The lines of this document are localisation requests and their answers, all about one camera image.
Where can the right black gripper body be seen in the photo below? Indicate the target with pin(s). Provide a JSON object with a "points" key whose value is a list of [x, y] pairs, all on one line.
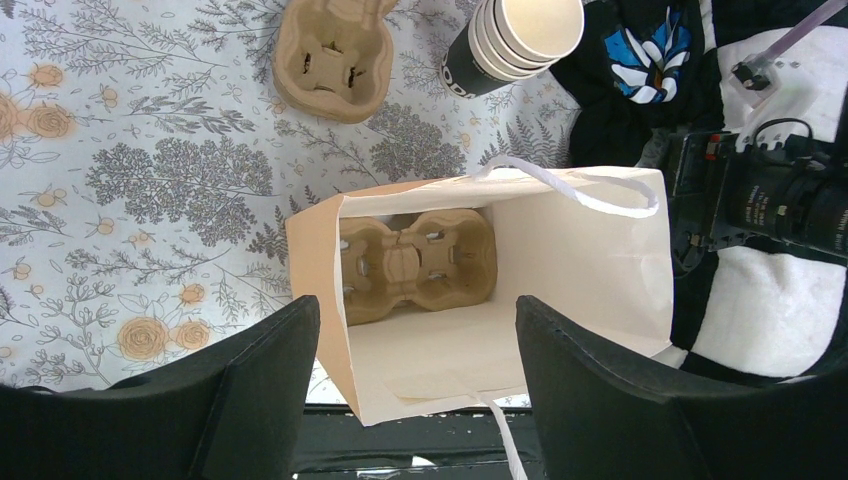
{"points": [[719, 197]]}

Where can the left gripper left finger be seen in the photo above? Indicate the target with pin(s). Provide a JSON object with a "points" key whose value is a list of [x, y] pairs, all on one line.
{"points": [[228, 411]]}

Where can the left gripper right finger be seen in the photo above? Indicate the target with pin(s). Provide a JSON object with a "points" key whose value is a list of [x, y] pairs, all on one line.
{"points": [[603, 411]]}

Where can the cardboard cup carrier tray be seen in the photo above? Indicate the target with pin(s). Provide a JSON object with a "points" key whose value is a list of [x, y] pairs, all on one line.
{"points": [[445, 259]]}

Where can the brown paper takeout bag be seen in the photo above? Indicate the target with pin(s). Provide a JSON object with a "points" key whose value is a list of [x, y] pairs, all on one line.
{"points": [[593, 243]]}

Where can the black white checkered pillow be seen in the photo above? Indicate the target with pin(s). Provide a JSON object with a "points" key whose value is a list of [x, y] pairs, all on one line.
{"points": [[765, 311]]}

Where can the black cloth blue print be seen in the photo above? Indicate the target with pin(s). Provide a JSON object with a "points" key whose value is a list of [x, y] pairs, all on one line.
{"points": [[640, 66]]}

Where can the floral patterned table mat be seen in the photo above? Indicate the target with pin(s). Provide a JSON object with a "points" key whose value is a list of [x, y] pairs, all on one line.
{"points": [[148, 167]]}

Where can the stack of paper cups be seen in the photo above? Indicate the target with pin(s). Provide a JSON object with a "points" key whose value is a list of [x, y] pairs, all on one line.
{"points": [[508, 41]]}

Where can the stacked cardboard cup carriers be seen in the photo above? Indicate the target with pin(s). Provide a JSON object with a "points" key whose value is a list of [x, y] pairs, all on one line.
{"points": [[333, 59]]}

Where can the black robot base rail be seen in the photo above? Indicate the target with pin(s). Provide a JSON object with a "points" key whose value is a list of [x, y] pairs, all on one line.
{"points": [[460, 444]]}

